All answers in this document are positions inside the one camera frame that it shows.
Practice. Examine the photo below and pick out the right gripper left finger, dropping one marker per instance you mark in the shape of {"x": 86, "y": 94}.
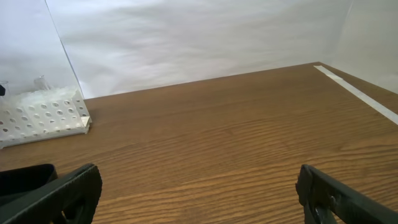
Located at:
{"x": 71, "y": 189}

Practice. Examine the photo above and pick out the clear test tube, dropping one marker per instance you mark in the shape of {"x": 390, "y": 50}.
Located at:
{"x": 41, "y": 83}

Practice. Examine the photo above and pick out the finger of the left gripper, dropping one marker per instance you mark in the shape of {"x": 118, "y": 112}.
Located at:
{"x": 2, "y": 90}

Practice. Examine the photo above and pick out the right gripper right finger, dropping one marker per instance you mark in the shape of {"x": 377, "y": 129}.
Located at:
{"x": 342, "y": 202}

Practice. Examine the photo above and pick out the white test tube rack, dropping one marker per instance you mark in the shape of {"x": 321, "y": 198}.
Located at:
{"x": 40, "y": 119}

